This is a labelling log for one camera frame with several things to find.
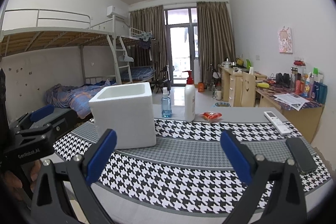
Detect metal bunk bed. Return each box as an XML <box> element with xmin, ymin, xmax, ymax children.
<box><xmin>0</xmin><ymin>0</ymin><xmax>158</xmax><ymax>88</ymax></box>

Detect wooden desk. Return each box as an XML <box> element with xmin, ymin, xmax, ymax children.
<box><xmin>219</xmin><ymin>65</ymin><xmax>324</xmax><ymax>143</ymax></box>

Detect pink cartoon wall picture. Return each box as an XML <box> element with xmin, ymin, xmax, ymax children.
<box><xmin>278</xmin><ymin>26</ymin><xmax>293</xmax><ymax>53</ymax></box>

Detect white remote control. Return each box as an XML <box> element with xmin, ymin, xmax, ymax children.
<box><xmin>264</xmin><ymin>111</ymin><xmax>291</xmax><ymax>136</ymax></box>

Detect black folding chair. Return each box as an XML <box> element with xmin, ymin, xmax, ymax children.
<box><xmin>151</xmin><ymin>65</ymin><xmax>171</xmax><ymax>94</ymax></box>

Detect blue spray bottle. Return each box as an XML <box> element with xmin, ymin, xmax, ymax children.
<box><xmin>161</xmin><ymin>87</ymin><xmax>173</xmax><ymax>118</ymax></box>

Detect black smartphone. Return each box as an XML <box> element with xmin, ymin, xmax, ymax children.
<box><xmin>285</xmin><ymin>138</ymin><xmax>317</xmax><ymax>175</ymax></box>

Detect black headphones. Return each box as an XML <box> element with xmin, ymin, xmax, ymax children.
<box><xmin>276</xmin><ymin>73</ymin><xmax>290</xmax><ymax>86</ymax></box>

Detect wall air conditioner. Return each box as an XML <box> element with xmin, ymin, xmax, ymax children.
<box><xmin>106</xmin><ymin>6</ymin><xmax>128</xmax><ymax>19</ymax></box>

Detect white foam box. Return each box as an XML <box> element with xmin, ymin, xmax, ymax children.
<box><xmin>89</xmin><ymin>82</ymin><xmax>157</xmax><ymax>149</ymax></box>

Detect brown curtain left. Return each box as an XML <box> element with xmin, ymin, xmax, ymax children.
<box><xmin>130</xmin><ymin>6</ymin><xmax>168</xmax><ymax>79</ymax></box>

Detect brown curtain right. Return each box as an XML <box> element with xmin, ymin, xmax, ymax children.
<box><xmin>197</xmin><ymin>2</ymin><xmax>236</xmax><ymax>83</ymax></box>

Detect houndstooth table cloth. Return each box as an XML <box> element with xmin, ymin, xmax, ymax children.
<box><xmin>52</xmin><ymin>117</ymin><xmax>332</xmax><ymax>217</ymax></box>

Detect brown curtain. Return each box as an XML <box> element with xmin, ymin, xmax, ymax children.
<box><xmin>197</xmin><ymin>2</ymin><xmax>236</xmax><ymax>83</ymax></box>
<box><xmin>130</xmin><ymin>6</ymin><xmax>168</xmax><ymax>79</ymax></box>

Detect person's left hand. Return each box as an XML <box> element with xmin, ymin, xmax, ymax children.
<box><xmin>1</xmin><ymin>160</ymin><xmax>42</xmax><ymax>201</ymax></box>

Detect printed paper sheet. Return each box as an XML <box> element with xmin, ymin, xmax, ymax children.
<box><xmin>273</xmin><ymin>93</ymin><xmax>309</xmax><ymax>111</ymax></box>

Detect glass balcony door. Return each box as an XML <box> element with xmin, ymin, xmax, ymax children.
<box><xmin>164</xmin><ymin>7</ymin><xmax>199</xmax><ymax>86</ymax></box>

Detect white pump lotion bottle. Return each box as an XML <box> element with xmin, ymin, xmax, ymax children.
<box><xmin>184</xmin><ymin>71</ymin><xmax>195</xmax><ymax>122</ymax></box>

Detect red snack packet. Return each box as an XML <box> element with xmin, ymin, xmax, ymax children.
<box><xmin>201</xmin><ymin>111</ymin><xmax>222</xmax><ymax>122</ymax></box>

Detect orange bag on floor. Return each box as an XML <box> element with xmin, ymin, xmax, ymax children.
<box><xmin>198</xmin><ymin>83</ymin><xmax>205</xmax><ymax>93</ymax></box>

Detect blue shampoo bottle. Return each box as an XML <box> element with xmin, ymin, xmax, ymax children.
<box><xmin>311</xmin><ymin>82</ymin><xmax>327</xmax><ymax>104</ymax></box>

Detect blue trash bin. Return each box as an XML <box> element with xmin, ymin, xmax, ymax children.
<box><xmin>214</xmin><ymin>101</ymin><xmax>231</xmax><ymax>107</ymax></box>

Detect blue plaid blanket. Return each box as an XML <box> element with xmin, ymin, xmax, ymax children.
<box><xmin>45</xmin><ymin>80</ymin><xmax>117</xmax><ymax>119</ymax></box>

